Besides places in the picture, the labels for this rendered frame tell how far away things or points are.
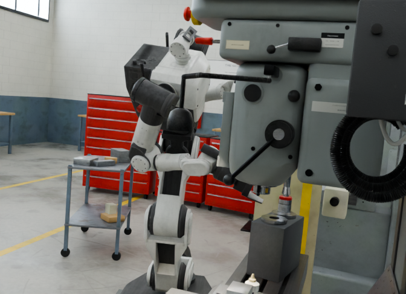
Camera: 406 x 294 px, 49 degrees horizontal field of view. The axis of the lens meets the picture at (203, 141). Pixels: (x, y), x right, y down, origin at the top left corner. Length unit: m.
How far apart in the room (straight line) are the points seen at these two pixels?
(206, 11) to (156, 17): 10.25
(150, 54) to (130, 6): 9.92
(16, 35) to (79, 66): 1.70
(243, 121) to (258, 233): 0.52
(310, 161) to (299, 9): 0.36
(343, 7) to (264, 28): 0.18
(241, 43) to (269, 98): 0.15
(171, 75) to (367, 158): 0.87
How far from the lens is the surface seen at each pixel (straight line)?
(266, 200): 3.04
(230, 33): 1.15
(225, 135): 1.24
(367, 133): 1.10
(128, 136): 6.52
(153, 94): 1.61
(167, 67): 1.76
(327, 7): 1.11
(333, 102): 1.10
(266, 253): 1.56
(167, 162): 1.75
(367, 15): 0.86
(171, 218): 1.89
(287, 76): 1.13
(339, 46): 1.10
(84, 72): 12.21
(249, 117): 1.14
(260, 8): 1.13
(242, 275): 1.60
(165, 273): 2.09
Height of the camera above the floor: 1.53
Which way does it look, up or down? 6 degrees down
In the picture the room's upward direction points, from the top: 5 degrees clockwise
